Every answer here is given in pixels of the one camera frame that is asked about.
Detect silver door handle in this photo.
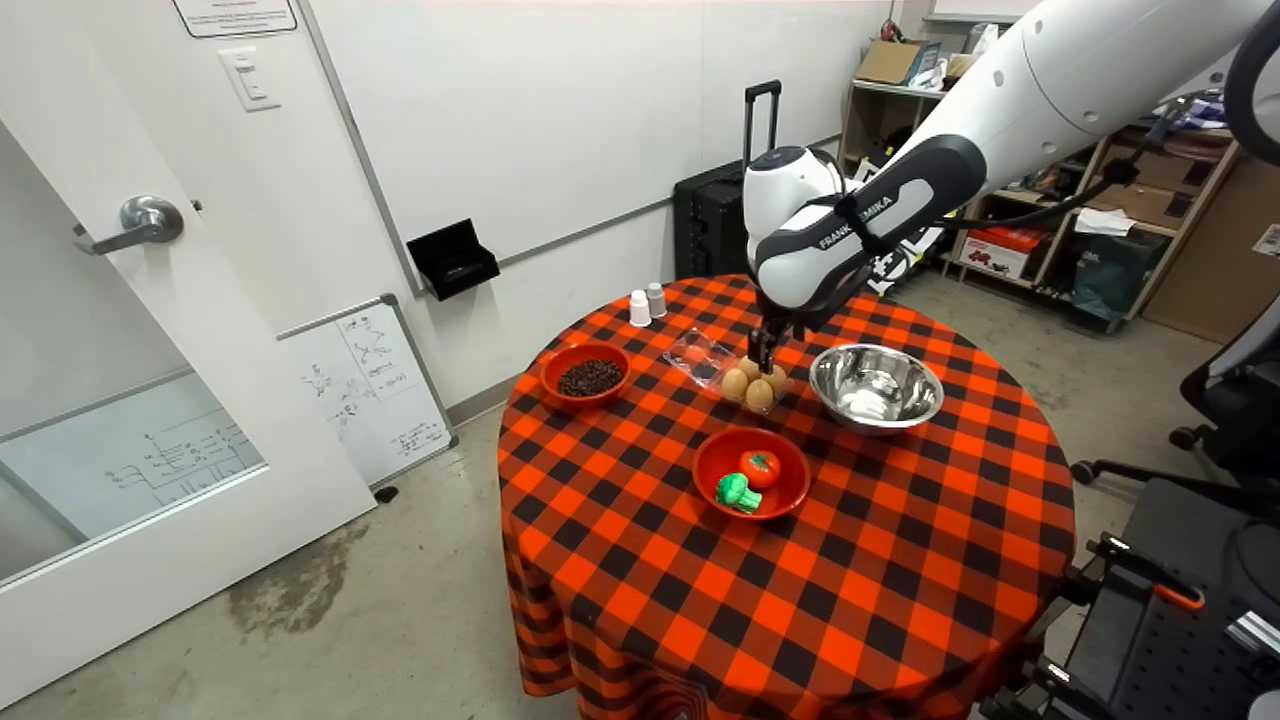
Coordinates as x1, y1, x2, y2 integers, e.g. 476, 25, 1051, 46
73, 191, 187, 261

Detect red bowl with dark contents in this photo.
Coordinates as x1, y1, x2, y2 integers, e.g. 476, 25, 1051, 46
535, 340, 638, 414

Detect red box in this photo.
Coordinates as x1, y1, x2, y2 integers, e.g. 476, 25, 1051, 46
961, 222, 1051, 283

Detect orange plastic bowl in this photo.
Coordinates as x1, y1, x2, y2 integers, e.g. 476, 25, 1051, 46
688, 425, 818, 523

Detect black suitcase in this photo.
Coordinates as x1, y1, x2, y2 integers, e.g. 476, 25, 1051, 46
672, 78, 793, 283

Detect white light switch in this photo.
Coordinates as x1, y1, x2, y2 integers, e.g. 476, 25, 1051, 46
215, 46, 286, 115

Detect brown cardboard panel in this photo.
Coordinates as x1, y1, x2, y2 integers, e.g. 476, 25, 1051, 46
1145, 152, 1280, 344

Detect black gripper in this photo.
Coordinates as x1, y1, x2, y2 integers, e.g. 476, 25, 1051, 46
751, 302, 811, 377

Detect green bin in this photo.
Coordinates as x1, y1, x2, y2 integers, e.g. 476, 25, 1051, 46
1065, 231, 1166, 326

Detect large wall whiteboard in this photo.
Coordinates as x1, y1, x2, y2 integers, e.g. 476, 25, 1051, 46
292, 0, 896, 302

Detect small leaning whiteboard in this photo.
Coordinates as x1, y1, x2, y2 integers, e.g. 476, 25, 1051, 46
277, 293, 458, 490

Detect orange tomato toy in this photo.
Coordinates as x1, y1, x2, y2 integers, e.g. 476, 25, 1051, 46
738, 447, 788, 493

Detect white wall sign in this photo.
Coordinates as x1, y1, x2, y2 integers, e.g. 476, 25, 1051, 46
169, 0, 305, 40

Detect black perforated mounting platform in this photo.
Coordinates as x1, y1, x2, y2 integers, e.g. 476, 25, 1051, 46
1051, 471, 1280, 720

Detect silver metal bowl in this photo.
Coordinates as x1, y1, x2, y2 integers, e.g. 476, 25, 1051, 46
805, 340, 947, 438

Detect black clamp orange handle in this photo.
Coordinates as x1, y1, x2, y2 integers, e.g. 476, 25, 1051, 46
1088, 533, 1214, 617

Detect white door with window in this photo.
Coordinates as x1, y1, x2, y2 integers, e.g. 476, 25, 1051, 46
0, 0, 379, 711

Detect black wall holder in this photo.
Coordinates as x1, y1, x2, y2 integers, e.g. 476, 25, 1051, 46
403, 217, 505, 306

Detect orange black checkered tablecloth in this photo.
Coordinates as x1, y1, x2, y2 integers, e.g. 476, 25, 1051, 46
493, 274, 1080, 720

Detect green vegetable toy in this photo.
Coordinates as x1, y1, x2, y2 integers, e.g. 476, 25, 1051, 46
711, 469, 768, 517

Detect black office chair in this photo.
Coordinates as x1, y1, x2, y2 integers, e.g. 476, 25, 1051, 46
1069, 296, 1280, 523

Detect cardboard box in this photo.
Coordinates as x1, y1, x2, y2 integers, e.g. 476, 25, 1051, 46
852, 38, 933, 90

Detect storage shelf unit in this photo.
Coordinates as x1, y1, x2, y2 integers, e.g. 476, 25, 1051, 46
846, 72, 1246, 337

